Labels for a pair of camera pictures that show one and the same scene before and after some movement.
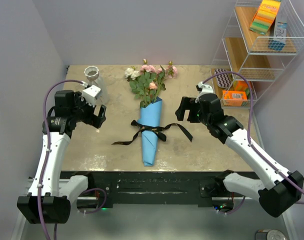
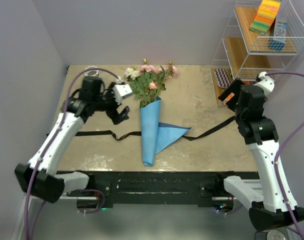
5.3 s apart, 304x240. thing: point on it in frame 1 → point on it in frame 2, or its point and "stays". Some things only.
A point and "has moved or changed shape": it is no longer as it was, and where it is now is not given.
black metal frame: [203, 185] stays
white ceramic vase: [91, 73] stays
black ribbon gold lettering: [160, 131] → [122, 136]
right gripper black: [187, 104] → [235, 86]
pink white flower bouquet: [147, 83] stays
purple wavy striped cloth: [223, 80] stays
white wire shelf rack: [262, 38] stays
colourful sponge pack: [264, 16] stays
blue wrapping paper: [151, 115] has moved or changed shape
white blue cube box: [278, 43] stays
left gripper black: [93, 119] → [113, 114]
